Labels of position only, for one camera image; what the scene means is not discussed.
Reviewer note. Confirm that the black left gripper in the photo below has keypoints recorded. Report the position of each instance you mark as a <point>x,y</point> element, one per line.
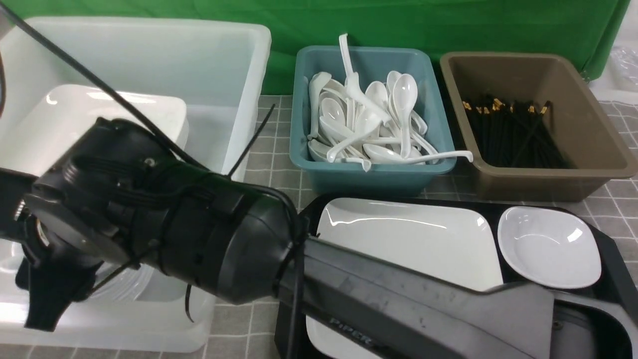
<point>52,288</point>

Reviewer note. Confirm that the large white square plate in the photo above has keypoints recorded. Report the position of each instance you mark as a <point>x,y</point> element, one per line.
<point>450,243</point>

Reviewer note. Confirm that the small white bowl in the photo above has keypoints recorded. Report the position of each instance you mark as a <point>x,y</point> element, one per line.
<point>549,247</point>

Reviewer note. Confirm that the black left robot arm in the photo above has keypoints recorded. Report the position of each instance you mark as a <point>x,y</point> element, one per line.
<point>120,195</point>

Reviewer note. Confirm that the stack of small white bowls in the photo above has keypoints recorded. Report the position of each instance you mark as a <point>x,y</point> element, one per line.
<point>127,286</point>

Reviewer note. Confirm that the stack of white square plates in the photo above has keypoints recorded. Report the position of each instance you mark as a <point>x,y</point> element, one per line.
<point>36,132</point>

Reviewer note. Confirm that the grey checked tablecloth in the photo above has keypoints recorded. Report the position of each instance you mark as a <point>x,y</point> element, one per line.
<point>247,331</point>

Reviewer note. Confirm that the black plastic serving tray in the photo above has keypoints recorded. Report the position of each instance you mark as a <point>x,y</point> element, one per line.
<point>615,284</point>

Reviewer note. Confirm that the large translucent white tub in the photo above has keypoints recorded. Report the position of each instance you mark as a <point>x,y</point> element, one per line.
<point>218,69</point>

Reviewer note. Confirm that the pile of white spoons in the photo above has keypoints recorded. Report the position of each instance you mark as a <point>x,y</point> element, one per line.
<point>378,125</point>

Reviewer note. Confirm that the teal plastic spoon bin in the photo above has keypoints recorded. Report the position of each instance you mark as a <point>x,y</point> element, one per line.
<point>371,63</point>

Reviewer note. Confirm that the pile of black chopsticks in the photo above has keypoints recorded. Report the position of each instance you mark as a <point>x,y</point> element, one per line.
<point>513,134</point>

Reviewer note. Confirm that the brown plastic chopstick bin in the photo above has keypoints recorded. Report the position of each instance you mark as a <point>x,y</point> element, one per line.
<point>580,128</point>

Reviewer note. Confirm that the green backdrop cloth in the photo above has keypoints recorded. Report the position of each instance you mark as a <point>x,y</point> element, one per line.
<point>582,31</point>

